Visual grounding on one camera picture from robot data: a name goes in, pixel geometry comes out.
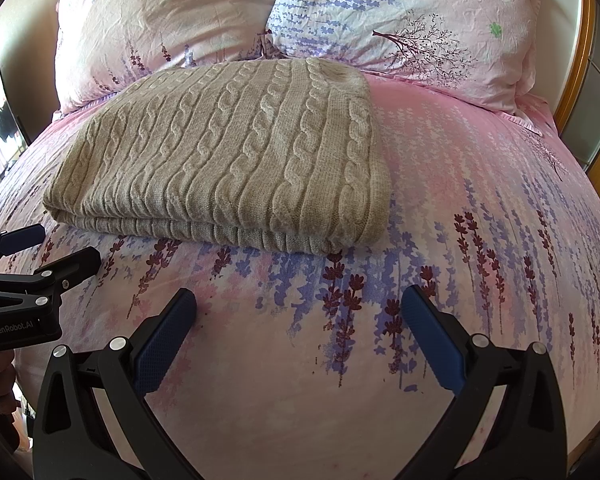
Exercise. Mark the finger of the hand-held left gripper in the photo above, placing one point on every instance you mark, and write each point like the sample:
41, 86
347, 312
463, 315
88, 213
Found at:
75, 262
20, 238

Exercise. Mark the pink floral bed sheet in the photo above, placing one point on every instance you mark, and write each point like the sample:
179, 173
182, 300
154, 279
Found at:
330, 320

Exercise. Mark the pink floral pillow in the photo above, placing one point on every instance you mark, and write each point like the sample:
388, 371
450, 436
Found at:
155, 25
405, 5

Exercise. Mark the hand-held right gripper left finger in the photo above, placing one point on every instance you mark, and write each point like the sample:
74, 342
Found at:
165, 345

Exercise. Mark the dark cloth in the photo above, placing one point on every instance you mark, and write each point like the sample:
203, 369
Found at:
3, 121

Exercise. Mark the pink floral right pillow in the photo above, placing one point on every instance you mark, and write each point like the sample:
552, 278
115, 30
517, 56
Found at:
405, 5

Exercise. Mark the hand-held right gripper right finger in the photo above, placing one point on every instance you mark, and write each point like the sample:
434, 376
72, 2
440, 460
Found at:
430, 335

